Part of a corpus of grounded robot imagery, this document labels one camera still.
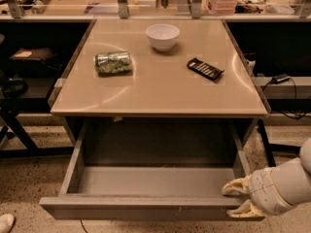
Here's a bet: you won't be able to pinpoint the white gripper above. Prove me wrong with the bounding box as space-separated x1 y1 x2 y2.
222 168 294 218

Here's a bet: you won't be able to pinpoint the white shoe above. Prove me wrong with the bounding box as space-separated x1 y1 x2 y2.
0 214 15 233

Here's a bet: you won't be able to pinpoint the black headphones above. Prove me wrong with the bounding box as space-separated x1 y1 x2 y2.
0 79 28 98

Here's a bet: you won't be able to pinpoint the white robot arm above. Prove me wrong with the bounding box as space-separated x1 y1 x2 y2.
222 139 311 218

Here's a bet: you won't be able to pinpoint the grey drawer cabinet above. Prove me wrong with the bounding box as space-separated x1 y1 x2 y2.
52 18 269 118

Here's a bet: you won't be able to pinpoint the white ceramic bowl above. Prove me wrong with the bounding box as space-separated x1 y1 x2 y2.
146 23 180 51

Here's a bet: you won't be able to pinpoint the black power adapter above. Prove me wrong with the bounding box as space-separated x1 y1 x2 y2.
271 74 291 84

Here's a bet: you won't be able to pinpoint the black snack bar wrapper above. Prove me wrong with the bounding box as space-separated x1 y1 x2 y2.
187 57 224 81

